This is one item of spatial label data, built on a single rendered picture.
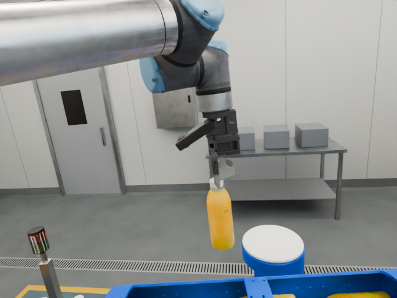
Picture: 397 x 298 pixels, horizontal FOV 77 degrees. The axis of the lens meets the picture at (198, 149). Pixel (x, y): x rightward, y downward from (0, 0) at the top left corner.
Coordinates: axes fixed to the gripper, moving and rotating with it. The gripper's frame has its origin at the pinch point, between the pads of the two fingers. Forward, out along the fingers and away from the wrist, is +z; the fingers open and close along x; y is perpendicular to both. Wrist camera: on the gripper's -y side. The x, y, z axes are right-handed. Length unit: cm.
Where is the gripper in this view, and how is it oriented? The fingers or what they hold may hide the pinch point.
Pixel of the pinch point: (215, 181)
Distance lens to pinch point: 72.3
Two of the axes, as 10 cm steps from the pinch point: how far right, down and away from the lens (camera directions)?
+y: 9.9, -1.2, -0.6
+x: 0.2, -3.0, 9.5
